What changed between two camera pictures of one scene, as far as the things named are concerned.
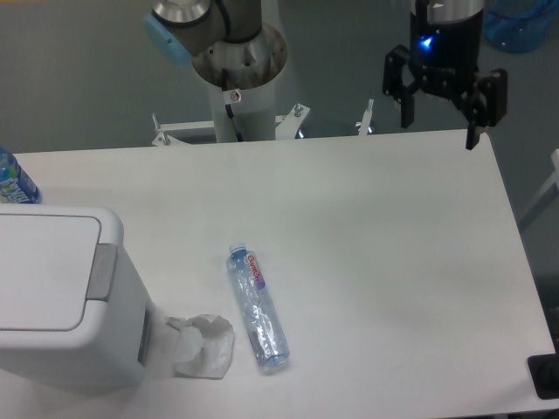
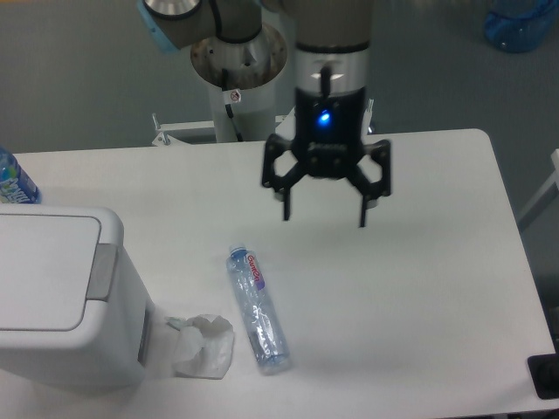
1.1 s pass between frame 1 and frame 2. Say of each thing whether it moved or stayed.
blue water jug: stayed
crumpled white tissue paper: stayed
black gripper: moved
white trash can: stayed
